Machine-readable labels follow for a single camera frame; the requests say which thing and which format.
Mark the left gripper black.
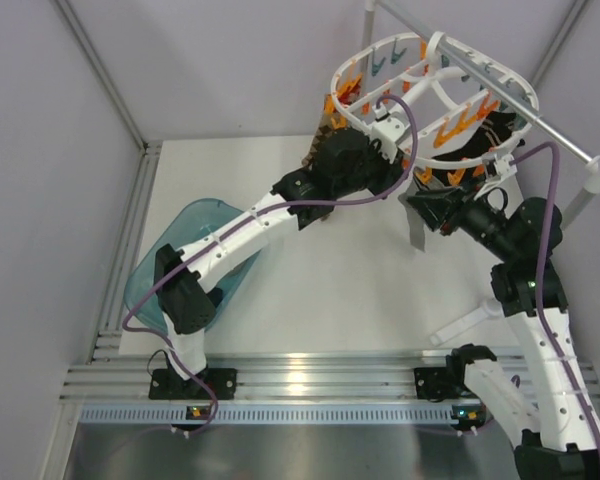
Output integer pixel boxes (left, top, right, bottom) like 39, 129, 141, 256
333, 136, 407, 200

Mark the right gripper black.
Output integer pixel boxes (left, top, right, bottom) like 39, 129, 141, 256
407, 173, 517, 261

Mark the orange clothes peg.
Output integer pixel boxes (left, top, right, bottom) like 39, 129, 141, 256
414, 168, 434, 185

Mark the grey striped sock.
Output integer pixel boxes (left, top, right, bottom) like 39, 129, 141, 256
398, 183, 448, 252

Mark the white oval clip hanger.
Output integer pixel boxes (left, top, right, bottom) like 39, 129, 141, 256
324, 33, 531, 189

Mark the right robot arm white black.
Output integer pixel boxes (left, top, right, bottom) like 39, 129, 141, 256
400, 187, 600, 479

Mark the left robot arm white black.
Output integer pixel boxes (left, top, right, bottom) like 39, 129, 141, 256
154, 128, 403, 397

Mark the brown checkered sock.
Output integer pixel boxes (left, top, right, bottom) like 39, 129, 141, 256
301, 113, 335, 167

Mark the black striped sock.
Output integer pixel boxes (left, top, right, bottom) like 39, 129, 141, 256
433, 111, 518, 162

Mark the metal drying rack stand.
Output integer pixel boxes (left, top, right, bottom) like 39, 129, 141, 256
299, 0, 600, 347

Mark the teal plastic basket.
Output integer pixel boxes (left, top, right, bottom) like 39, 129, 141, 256
124, 198, 259, 329

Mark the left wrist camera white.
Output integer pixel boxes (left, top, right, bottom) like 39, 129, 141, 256
370, 105, 410, 162

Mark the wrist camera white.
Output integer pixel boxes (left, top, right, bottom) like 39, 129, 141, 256
483, 154, 517, 187
370, 105, 410, 162

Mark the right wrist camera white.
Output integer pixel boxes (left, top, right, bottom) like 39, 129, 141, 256
483, 154, 517, 187

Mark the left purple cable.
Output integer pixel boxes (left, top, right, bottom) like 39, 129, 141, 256
122, 95, 420, 435

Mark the purple cable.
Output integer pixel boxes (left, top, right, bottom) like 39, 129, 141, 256
509, 140, 600, 480
122, 95, 420, 435

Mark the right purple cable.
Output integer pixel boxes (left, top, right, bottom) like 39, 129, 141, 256
509, 140, 600, 480

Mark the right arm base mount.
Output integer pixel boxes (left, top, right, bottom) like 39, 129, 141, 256
413, 367, 466, 403

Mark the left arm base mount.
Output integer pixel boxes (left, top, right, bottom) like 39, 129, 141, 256
148, 367, 237, 400

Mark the aluminium rail frame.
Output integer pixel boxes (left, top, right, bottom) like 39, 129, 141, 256
59, 144, 600, 426

